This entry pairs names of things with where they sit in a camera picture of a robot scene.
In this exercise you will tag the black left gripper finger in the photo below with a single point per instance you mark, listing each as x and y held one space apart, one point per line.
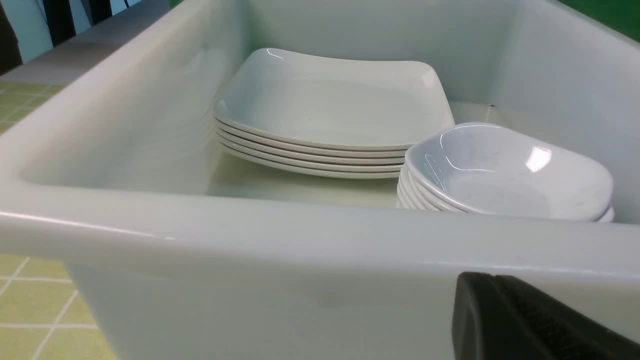
501 317

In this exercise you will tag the green backdrop cloth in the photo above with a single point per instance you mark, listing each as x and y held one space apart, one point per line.
623 16

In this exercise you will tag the stack of white small bowls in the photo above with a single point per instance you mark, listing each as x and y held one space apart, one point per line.
483 168

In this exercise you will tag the stack of white square plates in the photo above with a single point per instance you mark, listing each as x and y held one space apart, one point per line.
329 117

